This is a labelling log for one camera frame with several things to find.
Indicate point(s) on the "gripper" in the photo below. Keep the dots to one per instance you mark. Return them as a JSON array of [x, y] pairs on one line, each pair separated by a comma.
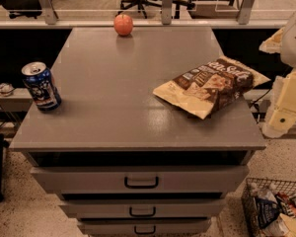
[[295, 44]]

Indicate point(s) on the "brown chip bag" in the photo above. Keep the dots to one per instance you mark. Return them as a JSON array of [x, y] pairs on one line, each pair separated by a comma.
[[210, 87]]

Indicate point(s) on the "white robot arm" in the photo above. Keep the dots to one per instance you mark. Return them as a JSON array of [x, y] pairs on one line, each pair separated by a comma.
[[284, 42]]

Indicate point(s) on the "red apple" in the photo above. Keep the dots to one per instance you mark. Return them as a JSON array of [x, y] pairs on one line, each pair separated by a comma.
[[123, 25]]

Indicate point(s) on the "snack bags in basket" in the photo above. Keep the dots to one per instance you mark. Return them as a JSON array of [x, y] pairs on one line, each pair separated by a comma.
[[276, 211]]

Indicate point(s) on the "top grey drawer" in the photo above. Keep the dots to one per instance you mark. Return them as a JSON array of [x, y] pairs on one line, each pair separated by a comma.
[[140, 179]]

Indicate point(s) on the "grey drawer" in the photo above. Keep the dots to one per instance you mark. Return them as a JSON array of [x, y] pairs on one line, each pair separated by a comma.
[[148, 208], [140, 179], [143, 226]]

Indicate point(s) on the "black office chair centre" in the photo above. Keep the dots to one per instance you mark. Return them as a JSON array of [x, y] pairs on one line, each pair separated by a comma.
[[170, 9]]

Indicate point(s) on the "grey drawer cabinet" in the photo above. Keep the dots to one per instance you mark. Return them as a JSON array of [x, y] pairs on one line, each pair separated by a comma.
[[109, 116]]

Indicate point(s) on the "bottom grey drawer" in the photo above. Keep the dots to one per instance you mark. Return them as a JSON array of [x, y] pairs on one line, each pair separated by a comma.
[[143, 226]]

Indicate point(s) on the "middle grey drawer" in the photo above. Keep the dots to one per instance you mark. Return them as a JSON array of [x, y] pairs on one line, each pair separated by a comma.
[[148, 208]]

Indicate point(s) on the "blue soda can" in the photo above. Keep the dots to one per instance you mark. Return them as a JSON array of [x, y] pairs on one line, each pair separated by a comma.
[[39, 81]]

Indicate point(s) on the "wire basket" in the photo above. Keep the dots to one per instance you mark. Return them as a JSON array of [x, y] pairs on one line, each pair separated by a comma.
[[288, 187]]

